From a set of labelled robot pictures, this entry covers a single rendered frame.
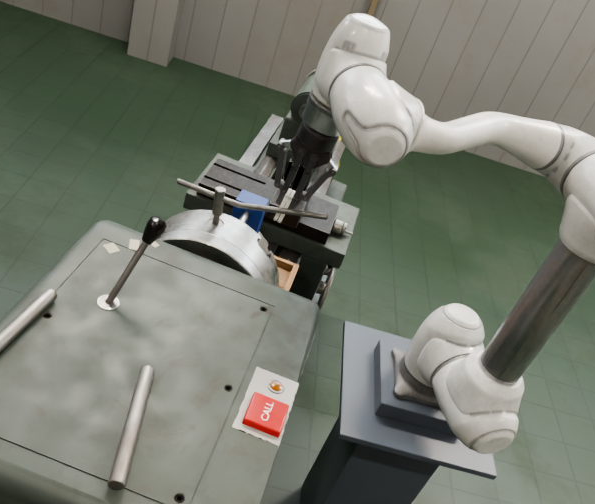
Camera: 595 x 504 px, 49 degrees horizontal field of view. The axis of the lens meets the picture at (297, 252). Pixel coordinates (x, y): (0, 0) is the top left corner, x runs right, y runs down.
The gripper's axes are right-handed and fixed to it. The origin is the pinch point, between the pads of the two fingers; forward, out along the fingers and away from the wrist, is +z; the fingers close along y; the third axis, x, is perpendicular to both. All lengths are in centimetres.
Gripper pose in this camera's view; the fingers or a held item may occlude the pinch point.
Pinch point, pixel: (284, 206)
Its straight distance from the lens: 133.5
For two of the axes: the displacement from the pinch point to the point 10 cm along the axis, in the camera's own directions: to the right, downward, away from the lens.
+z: -3.6, 7.0, 6.2
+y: -9.0, -4.4, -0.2
